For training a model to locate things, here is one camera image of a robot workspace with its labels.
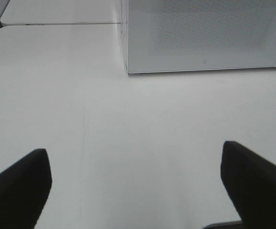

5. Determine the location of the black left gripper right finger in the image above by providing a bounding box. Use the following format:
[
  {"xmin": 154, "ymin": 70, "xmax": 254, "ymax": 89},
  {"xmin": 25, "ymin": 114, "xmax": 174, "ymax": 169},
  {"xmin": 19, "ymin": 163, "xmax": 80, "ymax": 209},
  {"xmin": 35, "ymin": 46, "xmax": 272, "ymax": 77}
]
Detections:
[{"xmin": 221, "ymin": 141, "xmax": 276, "ymax": 229}]

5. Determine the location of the white microwave door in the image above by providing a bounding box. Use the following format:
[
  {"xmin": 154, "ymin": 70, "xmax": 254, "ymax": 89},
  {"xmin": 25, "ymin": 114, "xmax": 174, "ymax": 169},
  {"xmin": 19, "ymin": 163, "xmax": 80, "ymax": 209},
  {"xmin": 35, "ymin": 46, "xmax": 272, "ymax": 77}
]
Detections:
[{"xmin": 121, "ymin": 0, "xmax": 276, "ymax": 73}]

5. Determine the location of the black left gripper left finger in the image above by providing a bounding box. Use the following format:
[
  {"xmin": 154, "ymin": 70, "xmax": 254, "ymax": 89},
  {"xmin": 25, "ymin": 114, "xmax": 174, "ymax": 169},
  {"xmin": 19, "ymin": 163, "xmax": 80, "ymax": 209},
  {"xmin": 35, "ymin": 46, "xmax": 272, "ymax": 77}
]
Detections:
[{"xmin": 0, "ymin": 149, "xmax": 52, "ymax": 229}]

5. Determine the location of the white back table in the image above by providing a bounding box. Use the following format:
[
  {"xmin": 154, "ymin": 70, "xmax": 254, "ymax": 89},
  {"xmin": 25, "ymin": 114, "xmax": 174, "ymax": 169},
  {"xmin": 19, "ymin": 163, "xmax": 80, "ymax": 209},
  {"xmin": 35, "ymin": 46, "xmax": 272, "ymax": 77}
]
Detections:
[{"xmin": 0, "ymin": 0, "xmax": 122, "ymax": 26}]

